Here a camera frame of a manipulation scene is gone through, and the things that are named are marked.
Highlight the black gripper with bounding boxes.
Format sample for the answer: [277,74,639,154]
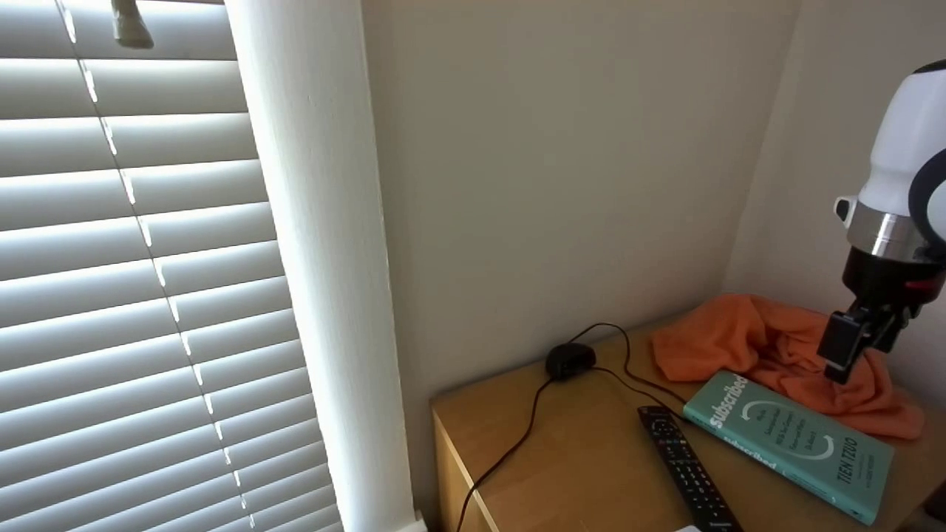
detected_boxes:
[817,295,926,387]

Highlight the teal hardcover book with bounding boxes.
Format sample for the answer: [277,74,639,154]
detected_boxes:
[679,368,898,529]

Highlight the orange towel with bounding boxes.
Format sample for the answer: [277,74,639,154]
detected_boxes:
[648,292,928,445]

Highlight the black remote control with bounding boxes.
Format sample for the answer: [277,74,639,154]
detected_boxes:
[636,403,746,532]

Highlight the black round puck device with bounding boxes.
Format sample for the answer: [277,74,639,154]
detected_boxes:
[545,341,601,386]

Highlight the light wooden desk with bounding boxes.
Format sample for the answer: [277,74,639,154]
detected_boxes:
[429,323,946,532]

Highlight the white window blinds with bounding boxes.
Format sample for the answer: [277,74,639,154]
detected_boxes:
[0,0,348,532]

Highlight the white blind wand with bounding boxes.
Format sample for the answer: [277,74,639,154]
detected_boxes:
[106,0,158,50]

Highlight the thin black puck cable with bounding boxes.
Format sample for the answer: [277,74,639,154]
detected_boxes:
[452,319,703,532]

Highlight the white window frame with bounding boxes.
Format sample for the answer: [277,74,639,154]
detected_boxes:
[221,0,431,532]

